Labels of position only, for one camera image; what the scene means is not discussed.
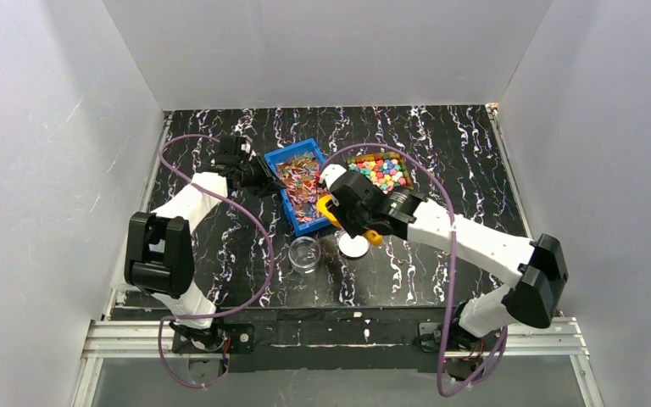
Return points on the blue plastic candy bin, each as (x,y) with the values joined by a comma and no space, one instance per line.
(297,166)

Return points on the yellow plastic scoop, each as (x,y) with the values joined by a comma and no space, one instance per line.
(371,236)

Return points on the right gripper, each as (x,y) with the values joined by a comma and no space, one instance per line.
(342,204)

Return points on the clear glass jar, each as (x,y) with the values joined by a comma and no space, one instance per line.
(304,254)

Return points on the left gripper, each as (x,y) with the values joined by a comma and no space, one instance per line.
(255,173)

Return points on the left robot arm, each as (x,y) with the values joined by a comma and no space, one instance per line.
(159,254)

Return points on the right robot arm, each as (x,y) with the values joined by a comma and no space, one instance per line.
(533,273)

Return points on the aluminium frame rail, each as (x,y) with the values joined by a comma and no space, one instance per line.
(341,359)

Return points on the white round jar lid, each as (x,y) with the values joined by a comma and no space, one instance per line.
(352,247)

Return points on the square tin of colourful candies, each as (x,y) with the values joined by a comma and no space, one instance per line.
(385,170)

